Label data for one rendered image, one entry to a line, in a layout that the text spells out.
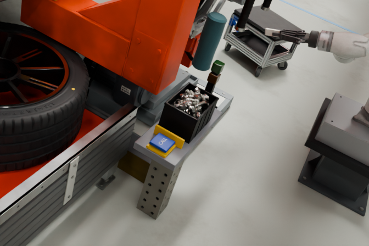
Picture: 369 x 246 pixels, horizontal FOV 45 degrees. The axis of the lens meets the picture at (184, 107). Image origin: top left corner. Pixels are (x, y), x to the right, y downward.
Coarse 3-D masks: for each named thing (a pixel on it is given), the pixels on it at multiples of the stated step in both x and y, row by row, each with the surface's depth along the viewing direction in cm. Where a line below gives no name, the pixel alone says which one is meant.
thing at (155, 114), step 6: (192, 78) 261; (198, 78) 260; (162, 102) 235; (138, 108) 224; (144, 108) 223; (156, 108) 229; (162, 108) 231; (138, 114) 225; (144, 114) 224; (150, 114) 222; (156, 114) 222; (144, 120) 225; (150, 120) 224; (156, 120) 226
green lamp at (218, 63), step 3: (216, 60) 177; (219, 60) 178; (213, 63) 176; (216, 63) 176; (219, 63) 176; (222, 63) 177; (213, 66) 176; (216, 66) 176; (219, 66) 175; (222, 66) 176; (213, 69) 177; (216, 69) 176; (219, 69) 176; (222, 69) 178; (216, 72) 177; (219, 72) 177
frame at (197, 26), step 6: (210, 0) 221; (216, 0) 224; (222, 0) 220; (210, 6) 220; (216, 6) 220; (222, 6) 224; (204, 12) 220; (198, 18) 215; (204, 18) 218; (198, 24) 217; (192, 30) 200; (198, 30) 207; (192, 36) 203
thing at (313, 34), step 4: (312, 32) 196; (316, 32) 196; (300, 36) 198; (304, 36) 198; (308, 36) 198; (312, 36) 195; (316, 36) 195; (308, 40) 196; (312, 40) 195; (316, 40) 195; (308, 44) 197; (312, 44) 196
